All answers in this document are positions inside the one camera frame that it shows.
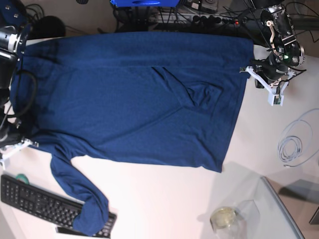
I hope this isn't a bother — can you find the clear glass jar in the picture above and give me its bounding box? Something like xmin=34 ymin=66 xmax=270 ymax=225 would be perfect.
xmin=210 ymin=207 xmax=239 ymax=239

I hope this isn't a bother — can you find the black computer keyboard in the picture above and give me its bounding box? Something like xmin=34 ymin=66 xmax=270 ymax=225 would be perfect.
xmin=0 ymin=174 xmax=118 ymax=239

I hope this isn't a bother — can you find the blue box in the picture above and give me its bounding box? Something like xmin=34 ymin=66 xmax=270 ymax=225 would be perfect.
xmin=110 ymin=0 xmax=179 ymax=7

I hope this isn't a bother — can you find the green tape roll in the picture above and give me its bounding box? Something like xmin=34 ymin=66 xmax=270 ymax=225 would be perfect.
xmin=15 ymin=174 xmax=29 ymax=185

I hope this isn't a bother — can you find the white power strip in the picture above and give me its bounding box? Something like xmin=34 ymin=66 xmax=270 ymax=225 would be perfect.
xmin=150 ymin=12 xmax=240 ymax=27

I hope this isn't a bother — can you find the coiled white cable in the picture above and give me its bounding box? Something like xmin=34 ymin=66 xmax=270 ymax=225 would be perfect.
xmin=277 ymin=108 xmax=319 ymax=168

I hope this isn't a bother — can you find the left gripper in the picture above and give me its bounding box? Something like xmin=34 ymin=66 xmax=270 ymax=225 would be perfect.
xmin=250 ymin=54 xmax=294 ymax=89

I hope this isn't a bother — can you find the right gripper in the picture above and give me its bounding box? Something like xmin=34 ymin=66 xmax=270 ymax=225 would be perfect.
xmin=0 ymin=130 xmax=24 ymax=149

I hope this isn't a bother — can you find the dark blue t-shirt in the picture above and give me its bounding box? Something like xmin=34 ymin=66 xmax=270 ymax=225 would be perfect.
xmin=10 ymin=32 xmax=254 ymax=236

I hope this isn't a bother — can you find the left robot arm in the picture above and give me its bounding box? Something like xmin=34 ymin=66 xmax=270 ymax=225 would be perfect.
xmin=237 ymin=0 xmax=305 ymax=94

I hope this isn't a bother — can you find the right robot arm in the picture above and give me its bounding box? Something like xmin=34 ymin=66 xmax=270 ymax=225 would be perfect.
xmin=0 ymin=0 xmax=38 ymax=149

